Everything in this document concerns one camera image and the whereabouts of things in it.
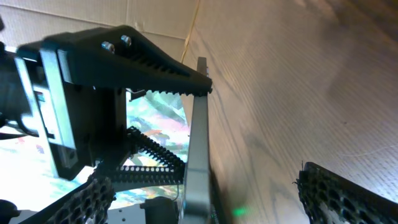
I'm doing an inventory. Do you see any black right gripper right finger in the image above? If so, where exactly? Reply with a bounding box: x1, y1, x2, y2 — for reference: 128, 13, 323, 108
294, 162, 397, 224

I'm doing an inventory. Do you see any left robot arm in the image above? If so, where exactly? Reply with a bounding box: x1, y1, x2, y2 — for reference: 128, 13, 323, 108
1, 26, 212, 188

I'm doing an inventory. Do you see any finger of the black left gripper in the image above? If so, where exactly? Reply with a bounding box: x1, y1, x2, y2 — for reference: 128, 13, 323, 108
93, 126, 186, 192

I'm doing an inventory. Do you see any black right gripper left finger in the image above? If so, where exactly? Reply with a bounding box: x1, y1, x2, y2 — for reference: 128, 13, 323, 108
22, 177, 115, 224

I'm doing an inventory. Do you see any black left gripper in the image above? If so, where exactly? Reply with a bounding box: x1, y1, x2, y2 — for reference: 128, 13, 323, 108
15, 26, 213, 180

